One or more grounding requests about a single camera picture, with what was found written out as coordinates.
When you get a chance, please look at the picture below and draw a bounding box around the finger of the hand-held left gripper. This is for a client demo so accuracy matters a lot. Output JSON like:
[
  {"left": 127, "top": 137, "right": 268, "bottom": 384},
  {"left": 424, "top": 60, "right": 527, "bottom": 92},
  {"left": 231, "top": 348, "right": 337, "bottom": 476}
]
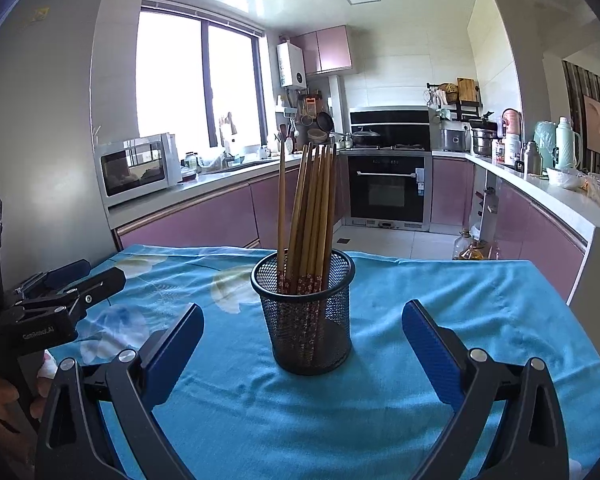
[
  {"left": 22, "top": 267, "right": 127, "bottom": 322},
  {"left": 15, "top": 259, "right": 92, "bottom": 302}
]

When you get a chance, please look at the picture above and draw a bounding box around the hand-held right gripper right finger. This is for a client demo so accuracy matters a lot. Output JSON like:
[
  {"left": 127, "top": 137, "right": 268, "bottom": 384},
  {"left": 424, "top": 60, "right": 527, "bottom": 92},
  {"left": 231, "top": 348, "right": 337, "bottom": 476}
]
[{"left": 401, "top": 299, "right": 571, "bottom": 480}]

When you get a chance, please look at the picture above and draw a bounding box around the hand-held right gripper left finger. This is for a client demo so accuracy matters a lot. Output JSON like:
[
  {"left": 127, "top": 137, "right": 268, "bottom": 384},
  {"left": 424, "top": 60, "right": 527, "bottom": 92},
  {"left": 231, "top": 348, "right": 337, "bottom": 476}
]
[{"left": 34, "top": 302, "right": 206, "bottom": 480}]

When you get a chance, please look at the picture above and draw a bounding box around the black mesh utensil holder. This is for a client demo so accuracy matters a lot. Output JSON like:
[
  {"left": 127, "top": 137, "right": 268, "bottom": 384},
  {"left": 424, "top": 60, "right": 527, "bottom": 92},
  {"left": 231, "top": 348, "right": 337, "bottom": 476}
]
[{"left": 250, "top": 248, "right": 356, "bottom": 376}]

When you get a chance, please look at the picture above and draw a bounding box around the bundle of wooden chopsticks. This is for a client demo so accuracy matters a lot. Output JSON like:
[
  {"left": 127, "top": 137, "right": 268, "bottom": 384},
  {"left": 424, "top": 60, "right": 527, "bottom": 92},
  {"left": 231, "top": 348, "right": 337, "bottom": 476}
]
[{"left": 276, "top": 132, "right": 339, "bottom": 366}]

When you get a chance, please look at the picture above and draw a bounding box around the person's left hand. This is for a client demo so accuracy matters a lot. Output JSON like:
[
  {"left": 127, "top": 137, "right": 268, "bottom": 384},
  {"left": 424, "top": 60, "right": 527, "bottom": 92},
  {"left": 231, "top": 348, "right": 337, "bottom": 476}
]
[{"left": 0, "top": 352, "right": 56, "bottom": 431}]

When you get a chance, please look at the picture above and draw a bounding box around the blue floral tablecloth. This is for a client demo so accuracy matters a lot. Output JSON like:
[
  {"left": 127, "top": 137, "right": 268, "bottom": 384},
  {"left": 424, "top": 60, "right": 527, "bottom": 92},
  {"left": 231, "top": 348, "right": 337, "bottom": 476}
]
[{"left": 45, "top": 244, "right": 600, "bottom": 480}]

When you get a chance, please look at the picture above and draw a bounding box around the oil bottle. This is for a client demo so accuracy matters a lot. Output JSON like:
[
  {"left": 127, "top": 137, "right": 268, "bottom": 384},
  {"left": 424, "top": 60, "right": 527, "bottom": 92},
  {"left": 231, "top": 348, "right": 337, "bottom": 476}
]
[{"left": 452, "top": 230, "right": 473, "bottom": 261}]

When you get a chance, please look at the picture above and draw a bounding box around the pink base cabinet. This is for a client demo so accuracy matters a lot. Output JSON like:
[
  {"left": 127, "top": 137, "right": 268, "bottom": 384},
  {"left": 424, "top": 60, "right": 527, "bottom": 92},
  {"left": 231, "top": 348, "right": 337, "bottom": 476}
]
[
  {"left": 430, "top": 155, "right": 588, "bottom": 303},
  {"left": 112, "top": 165, "right": 351, "bottom": 251}
]

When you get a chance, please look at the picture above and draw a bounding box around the white microwave oven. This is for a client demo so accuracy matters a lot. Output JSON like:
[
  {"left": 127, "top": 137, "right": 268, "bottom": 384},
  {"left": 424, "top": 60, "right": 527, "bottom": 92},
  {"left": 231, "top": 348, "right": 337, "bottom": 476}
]
[{"left": 94, "top": 132, "right": 183, "bottom": 209}]

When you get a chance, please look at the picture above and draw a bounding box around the grey refrigerator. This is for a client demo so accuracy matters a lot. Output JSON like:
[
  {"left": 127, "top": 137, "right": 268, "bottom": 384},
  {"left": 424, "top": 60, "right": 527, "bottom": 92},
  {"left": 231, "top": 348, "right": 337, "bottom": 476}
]
[{"left": 0, "top": 0, "right": 146, "bottom": 291}]

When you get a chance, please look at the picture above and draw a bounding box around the black built-in oven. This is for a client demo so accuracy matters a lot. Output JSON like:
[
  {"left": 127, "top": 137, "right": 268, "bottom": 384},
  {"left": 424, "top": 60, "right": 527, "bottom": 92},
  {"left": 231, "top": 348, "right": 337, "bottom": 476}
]
[{"left": 346, "top": 152, "right": 433, "bottom": 233}]

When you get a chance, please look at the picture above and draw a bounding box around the silver rice cooker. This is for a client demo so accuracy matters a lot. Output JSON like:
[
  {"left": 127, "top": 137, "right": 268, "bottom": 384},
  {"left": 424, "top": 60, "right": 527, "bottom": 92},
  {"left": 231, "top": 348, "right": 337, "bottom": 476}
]
[{"left": 440, "top": 127, "right": 471, "bottom": 152}]

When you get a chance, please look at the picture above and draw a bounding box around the steel stock pot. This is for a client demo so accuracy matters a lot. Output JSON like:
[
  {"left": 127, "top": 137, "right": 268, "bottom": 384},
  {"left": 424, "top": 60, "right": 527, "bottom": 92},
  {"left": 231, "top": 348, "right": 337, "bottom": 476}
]
[{"left": 471, "top": 129, "right": 497, "bottom": 157}]

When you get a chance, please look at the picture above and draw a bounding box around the steel flask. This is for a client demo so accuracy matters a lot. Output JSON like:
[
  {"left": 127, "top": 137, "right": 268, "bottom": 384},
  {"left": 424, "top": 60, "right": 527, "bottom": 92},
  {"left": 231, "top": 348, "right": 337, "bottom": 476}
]
[{"left": 523, "top": 141, "right": 543, "bottom": 176}]

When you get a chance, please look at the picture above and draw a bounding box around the black wok with lid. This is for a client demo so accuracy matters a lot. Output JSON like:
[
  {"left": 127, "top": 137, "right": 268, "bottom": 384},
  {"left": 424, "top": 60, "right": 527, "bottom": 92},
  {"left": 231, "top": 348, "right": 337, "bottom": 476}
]
[{"left": 347, "top": 127, "right": 382, "bottom": 148}]

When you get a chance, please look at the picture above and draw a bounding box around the kitchen window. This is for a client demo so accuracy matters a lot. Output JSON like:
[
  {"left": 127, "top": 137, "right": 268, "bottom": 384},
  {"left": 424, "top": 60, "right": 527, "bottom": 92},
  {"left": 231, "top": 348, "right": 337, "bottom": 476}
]
[{"left": 137, "top": 7, "right": 268, "bottom": 153}]

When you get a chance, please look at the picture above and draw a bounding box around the black range hood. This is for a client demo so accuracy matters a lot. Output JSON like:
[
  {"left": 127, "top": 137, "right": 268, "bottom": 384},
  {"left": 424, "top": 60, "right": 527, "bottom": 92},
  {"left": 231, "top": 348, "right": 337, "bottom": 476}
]
[{"left": 349, "top": 106, "right": 431, "bottom": 151}]

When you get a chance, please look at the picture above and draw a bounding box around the pink thermos jug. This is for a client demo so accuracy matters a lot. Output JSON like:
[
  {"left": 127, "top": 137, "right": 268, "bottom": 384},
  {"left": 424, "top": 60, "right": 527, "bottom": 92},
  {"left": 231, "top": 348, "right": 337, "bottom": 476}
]
[{"left": 501, "top": 108, "right": 524, "bottom": 166}]

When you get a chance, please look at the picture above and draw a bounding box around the white green thermos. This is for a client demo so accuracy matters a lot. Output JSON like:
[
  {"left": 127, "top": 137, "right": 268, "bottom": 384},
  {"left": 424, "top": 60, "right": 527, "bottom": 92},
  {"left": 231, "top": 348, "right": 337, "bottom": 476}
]
[{"left": 555, "top": 116, "right": 578, "bottom": 170}]

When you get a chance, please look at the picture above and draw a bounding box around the wooden cutting board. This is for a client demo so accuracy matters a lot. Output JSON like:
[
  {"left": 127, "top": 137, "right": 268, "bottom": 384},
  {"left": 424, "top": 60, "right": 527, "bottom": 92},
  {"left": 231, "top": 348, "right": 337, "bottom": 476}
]
[{"left": 456, "top": 77, "right": 478, "bottom": 106}]

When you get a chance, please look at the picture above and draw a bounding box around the white water heater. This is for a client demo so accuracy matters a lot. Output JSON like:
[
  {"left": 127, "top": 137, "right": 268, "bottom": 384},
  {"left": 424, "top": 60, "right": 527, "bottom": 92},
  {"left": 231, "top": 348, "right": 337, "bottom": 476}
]
[{"left": 276, "top": 42, "right": 308, "bottom": 88}]

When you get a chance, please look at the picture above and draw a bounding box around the black wall rack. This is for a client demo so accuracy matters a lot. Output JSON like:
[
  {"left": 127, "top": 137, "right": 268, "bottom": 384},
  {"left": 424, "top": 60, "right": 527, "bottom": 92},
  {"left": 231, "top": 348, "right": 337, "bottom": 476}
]
[{"left": 426, "top": 82, "right": 482, "bottom": 121}]

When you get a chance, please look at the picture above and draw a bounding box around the wall picture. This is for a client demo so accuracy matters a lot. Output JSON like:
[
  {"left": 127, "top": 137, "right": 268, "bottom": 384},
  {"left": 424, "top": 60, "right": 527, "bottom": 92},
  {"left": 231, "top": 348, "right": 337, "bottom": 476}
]
[{"left": 582, "top": 94, "right": 600, "bottom": 156}]

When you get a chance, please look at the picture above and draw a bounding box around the pink wall cabinet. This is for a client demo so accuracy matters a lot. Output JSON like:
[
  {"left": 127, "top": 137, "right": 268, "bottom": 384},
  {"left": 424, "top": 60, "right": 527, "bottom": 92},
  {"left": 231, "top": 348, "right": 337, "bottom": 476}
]
[{"left": 290, "top": 25, "right": 353, "bottom": 77}]

